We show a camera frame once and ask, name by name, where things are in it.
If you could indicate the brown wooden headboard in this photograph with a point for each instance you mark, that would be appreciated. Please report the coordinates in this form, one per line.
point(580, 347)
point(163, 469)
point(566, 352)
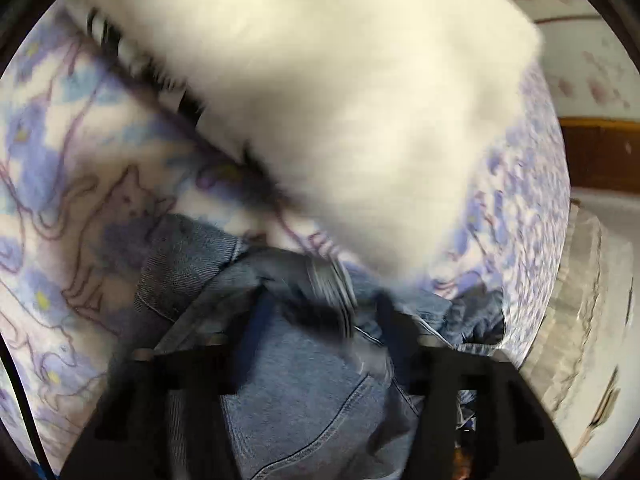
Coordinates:
point(602, 154)

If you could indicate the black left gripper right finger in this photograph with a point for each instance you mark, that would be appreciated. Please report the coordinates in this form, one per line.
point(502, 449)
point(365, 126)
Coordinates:
point(515, 437)

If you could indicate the purple cat print blanket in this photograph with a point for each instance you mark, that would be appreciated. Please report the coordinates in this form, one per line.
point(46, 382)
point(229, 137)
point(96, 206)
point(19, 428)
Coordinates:
point(90, 163)

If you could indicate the white fluffy folded garment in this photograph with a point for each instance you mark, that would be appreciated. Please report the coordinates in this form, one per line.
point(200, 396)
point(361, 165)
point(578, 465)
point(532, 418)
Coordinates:
point(370, 115)

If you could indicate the beige curtain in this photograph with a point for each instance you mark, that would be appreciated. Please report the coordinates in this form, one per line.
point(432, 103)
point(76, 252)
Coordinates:
point(555, 358)

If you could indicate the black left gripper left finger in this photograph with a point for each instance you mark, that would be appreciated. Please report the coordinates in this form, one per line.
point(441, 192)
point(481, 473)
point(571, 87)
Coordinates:
point(161, 418)

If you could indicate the blue denim garment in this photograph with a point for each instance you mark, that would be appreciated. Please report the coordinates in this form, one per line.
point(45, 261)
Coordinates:
point(319, 396)

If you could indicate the black white printed folded garment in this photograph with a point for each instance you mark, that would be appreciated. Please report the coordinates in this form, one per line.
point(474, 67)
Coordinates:
point(172, 93)

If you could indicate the white floral wardrobe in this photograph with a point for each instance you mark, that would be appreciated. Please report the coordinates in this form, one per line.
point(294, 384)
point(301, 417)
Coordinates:
point(588, 70)

